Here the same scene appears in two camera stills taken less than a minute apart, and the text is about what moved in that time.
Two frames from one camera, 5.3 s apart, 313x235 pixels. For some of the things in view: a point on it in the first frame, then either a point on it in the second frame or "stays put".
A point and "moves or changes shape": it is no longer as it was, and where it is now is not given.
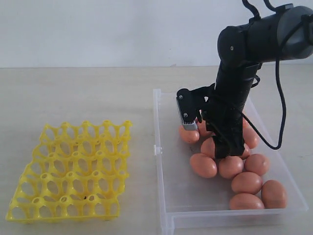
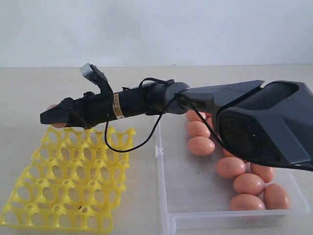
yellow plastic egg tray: [76, 173] moves or changes shape
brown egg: [203, 166] to [201, 146]
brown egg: [246, 201] stays put
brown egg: [229, 166] stays put
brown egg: [189, 136] to [197, 128]
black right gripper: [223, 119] to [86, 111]
